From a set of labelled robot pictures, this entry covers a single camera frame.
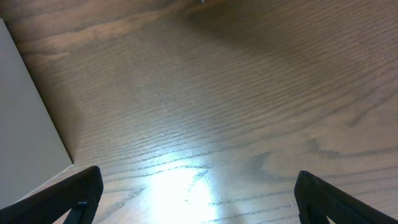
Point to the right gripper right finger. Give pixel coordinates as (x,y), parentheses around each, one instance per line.
(320,202)

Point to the white cardboard box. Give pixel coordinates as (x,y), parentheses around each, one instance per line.
(32,152)

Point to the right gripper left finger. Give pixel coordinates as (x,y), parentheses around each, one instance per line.
(78,195)

